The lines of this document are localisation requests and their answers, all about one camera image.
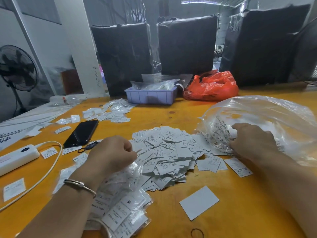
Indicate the large clear plastic bag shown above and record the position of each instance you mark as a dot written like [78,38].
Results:
[279,116]

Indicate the red plastic bag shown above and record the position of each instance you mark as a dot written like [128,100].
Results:
[213,86]

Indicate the lavender plastic tray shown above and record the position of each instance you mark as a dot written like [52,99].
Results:
[151,96]

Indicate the white power bank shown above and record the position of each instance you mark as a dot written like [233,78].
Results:
[17,158]

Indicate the person's right hand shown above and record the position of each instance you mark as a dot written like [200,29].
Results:
[255,143]

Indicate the person's left forearm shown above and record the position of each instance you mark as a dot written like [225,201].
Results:
[62,210]

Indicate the person's left fingers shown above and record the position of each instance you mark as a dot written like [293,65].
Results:
[130,149]

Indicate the person's right fingers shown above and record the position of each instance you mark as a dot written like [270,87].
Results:
[241,127]

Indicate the crumpled clear plastic bag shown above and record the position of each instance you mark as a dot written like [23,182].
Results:
[66,99]

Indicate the black rubber band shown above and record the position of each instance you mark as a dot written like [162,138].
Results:
[192,231]

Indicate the blank white card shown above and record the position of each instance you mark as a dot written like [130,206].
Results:
[199,202]

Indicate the person's right forearm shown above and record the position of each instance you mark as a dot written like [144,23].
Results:
[289,185]

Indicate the pile of white paper labels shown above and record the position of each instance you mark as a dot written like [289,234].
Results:
[168,153]

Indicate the person's left hand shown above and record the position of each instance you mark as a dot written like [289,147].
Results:
[106,156]

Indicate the silver wrist bangle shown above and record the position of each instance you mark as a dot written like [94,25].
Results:
[80,184]

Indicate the brown cardboard box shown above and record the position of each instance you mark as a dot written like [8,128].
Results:
[71,81]

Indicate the clear bags in tray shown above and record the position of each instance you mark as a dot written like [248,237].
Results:
[156,84]

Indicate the white printed sheets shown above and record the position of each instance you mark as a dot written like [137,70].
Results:
[22,123]

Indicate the black wrapped bundle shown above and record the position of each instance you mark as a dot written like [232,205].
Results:
[121,56]
[188,44]
[260,47]

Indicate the black smartphone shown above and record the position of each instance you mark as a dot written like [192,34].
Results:
[81,133]

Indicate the heap of small bagged labels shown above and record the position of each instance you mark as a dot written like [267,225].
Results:
[111,111]

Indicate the clear bags of printed labels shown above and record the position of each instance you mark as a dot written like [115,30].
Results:
[123,205]

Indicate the black standing fan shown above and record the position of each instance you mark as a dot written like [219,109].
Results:
[18,69]

